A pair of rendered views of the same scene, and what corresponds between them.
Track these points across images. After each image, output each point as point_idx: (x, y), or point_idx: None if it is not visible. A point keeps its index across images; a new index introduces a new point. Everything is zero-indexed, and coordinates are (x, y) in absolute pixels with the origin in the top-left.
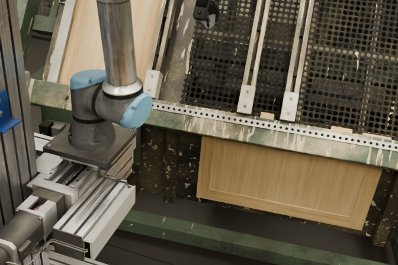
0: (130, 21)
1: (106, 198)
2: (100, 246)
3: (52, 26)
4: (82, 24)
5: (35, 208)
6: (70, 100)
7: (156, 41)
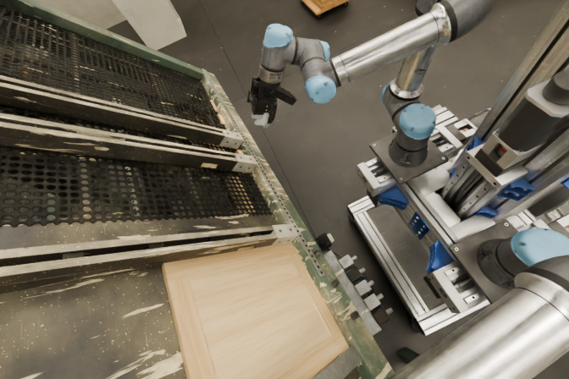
0: None
1: None
2: None
3: None
4: (284, 371)
5: (465, 131)
6: (350, 310)
7: (250, 238)
